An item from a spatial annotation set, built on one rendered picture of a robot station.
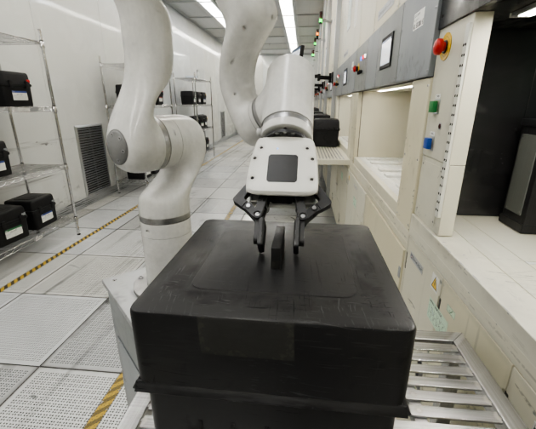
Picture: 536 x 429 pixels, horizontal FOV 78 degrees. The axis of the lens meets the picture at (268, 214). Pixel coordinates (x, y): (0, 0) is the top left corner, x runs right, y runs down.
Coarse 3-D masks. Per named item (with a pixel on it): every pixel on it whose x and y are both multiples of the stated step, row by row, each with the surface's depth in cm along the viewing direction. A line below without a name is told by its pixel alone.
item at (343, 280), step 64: (192, 256) 45; (256, 256) 45; (320, 256) 45; (192, 320) 33; (256, 320) 32; (320, 320) 32; (384, 320) 32; (192, 384) 35; (256, 384) 34; (320, 384) 33; (384, 384) 33
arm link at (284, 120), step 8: (280, 112) 50; (288, 112) 49; (264, 120) 51; (272, 120) 50; (280, 120) 49; (288, 120) 49; (296, 120) 49; (304, 120) 50; (264, 128) 50; (272, 128) 50; (280, 128) 49; (288, 128) 49; (296, 128) 49; (304, 128) 49; (312, 128) 52; (264, 136) 51; (312, 136) 51
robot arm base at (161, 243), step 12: (144, 228) 78; (156, 228) 76; (168, 228) 77; (180, 228) 78; (144, 240) 79; (156, 240) 77; (168, 240) 77; (180, 240) 79; (144, 252) 81; (156, 252) 78; (168, 252) 78; (156, 264) 79; (144, 276) 89; (156, 276) 80; (144, 288) 83
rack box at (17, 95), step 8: (0, 72) 246; (8, 72) 252; (16, 72) 260; (0, 80) 247; (8, 80) 251; (16, 80) 259; (24, 80) 267; (0, 88) 249; (8, 88) 252; (16, 88) 260; (24, 88) 267; (0, 96) 251; (8, 96) 253; (16, 96) 260; (24, 96) 267; (0, 104) 253; (8, 104) 253; (16, 104) 261; (24, 104) 268; (32, 104) 276
